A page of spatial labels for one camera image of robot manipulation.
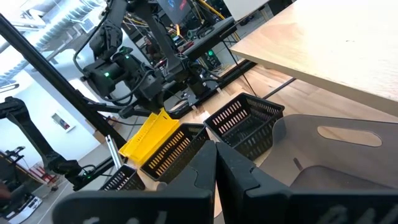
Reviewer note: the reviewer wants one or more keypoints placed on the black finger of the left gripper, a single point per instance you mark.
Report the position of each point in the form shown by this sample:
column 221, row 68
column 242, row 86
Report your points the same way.
column 160, row 106
column 151, row 107

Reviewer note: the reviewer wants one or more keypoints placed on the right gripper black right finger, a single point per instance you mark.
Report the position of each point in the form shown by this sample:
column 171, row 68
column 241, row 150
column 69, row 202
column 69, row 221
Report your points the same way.
column 248, row 205

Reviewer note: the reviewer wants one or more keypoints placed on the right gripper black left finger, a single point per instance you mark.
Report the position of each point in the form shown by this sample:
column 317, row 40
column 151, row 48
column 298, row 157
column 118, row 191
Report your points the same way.
column 186, row 205

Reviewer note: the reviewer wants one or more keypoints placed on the yellow slotted plastic basket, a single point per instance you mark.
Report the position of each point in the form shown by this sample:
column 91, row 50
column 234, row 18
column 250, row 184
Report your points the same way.
column 155, row 137

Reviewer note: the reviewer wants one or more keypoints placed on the black slotted plastic basket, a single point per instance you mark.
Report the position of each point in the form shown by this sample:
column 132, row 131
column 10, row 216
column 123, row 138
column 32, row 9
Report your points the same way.
column 227, row 116
column 168, row 155
column 122, row 180

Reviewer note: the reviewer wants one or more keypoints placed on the grey translucent plastic basket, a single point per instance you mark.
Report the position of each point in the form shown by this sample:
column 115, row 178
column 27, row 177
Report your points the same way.
column 298, row 149

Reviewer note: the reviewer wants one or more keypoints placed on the black background robot arm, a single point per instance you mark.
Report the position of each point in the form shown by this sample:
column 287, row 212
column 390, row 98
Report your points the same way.
column 31, row 130

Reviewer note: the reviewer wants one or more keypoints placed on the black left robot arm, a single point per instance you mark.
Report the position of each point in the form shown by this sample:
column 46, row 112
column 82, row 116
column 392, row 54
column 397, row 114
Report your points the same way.
column 102, row 40

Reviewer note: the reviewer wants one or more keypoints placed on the silver aluminium bar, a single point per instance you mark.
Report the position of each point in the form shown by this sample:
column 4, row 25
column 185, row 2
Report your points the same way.
column 113, row 152

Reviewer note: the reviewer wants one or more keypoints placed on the dark desk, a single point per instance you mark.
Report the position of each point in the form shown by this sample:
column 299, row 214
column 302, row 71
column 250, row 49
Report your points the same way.
column 211, row 37

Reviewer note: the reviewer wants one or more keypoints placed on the computer monitor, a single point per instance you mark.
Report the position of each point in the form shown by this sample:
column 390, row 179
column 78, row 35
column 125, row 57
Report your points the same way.
column 174, row 9

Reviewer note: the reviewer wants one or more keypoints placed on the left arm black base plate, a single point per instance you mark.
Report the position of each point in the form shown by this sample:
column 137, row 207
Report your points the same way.
column 192, row 99

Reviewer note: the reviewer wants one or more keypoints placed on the framed wall sign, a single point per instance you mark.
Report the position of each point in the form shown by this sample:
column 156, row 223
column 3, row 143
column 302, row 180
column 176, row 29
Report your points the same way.
column 62, row 122

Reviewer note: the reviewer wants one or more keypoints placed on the black aluminium rig frame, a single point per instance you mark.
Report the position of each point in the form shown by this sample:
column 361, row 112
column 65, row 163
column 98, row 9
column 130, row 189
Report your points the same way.
column 46, row 68

